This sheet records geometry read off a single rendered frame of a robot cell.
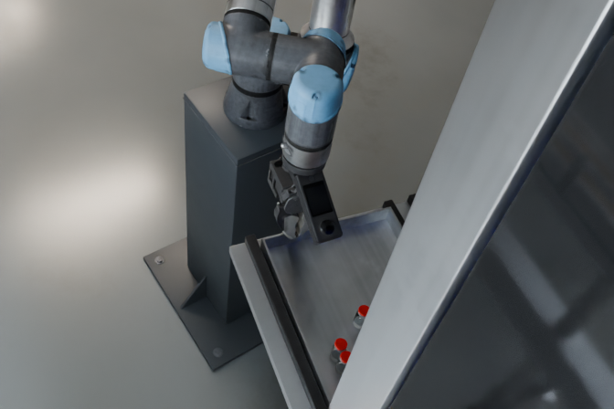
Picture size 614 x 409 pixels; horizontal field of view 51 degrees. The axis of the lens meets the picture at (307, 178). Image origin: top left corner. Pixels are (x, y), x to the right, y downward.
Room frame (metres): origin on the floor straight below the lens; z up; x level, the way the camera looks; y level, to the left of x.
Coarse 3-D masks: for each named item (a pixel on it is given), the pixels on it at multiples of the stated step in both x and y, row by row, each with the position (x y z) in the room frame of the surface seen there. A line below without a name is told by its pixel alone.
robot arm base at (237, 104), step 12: (228, 96) 1.09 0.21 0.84; (240, 96) 1.07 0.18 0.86; (252, 96) 1.06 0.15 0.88; (264, 96) 1.07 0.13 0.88; (276, 96) 1.09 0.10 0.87; (228, 108) 1.07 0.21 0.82; (240, 108) 1.06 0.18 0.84; (252, 108) 1.06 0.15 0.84; (264, 108) 1.06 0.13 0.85; (276, 108) 1.08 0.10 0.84; (240, 120) 1.05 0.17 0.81; (252, 120) 1.05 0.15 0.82; (264, 120) 1.05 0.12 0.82; (276, 120) 1.07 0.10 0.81
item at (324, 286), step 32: (352, 224) 0.75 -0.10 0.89; (384, 224) 0.77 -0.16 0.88; (288, 256) 0.66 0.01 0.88; (320, 256) 0.67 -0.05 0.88; (352, 256) 0.69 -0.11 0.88; (384, 256) 0.70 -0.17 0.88; (288, 288) 0.59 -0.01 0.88; (320, 288) 0.60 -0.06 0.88; (352, 288) 0.62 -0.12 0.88; (320, 320) 0.54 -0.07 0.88; (352, 320) 0.56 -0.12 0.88; (320, 352) 0.49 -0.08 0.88; (320, 384) 0.42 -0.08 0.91
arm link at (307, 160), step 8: (288, 144) 0.67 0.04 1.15; (288, 152) 0.67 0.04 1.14; (296, 152) 0.66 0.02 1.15; (304, 152) 0.66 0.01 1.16; (312, 152) 0.66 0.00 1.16; (320, 152) 0.67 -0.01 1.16; (328, 152) 0.68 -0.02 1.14; (288, 160) 0.67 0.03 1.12; (296, 160) 0.66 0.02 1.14; (304, 160) 0.66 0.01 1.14; (312, 160) 0.66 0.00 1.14; (320, 160) 0.67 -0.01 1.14; (304, 168) 0.66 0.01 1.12
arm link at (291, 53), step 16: (320, 32) 0.83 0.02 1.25; (288, 48) 0.78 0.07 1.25; (304, 48) 0.79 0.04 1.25; (320, 48) 0.79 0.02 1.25; (336, 48) 0.81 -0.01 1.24; (272, 64) 0.76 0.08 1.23; (288, 64) 0.76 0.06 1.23; (304, 64) 0.76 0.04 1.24; (320, 64) 0.76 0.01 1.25; (336, 64) 0.77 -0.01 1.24; (272, 80) 0.77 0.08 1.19; (288, 80) 0.76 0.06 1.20
